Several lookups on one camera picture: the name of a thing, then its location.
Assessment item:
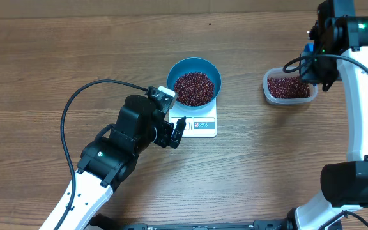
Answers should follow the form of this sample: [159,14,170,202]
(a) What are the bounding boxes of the white digital kitchen scale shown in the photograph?
[169,98,217,138]

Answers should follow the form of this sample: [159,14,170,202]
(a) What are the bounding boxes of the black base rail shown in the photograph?
[86,214,287,230]

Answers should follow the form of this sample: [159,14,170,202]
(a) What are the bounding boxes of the teal metal bowl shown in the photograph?
[167,57,222,99]

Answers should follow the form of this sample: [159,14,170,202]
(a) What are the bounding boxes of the blue plastic measuring scoop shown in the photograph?
[303,43,314,52]

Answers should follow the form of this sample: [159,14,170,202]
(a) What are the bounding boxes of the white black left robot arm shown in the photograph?
[41,92,186,229]

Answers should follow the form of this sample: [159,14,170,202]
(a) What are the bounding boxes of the red adzuki beans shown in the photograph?
[267,77,311,99]

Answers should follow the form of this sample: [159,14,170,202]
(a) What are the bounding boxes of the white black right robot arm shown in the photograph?
[283,0,368,229]

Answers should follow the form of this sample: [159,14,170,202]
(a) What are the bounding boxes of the clear plastic container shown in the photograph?
[263,67,318,105]

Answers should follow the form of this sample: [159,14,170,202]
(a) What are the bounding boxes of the red beans in bowl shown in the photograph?
[173,72,215,107]

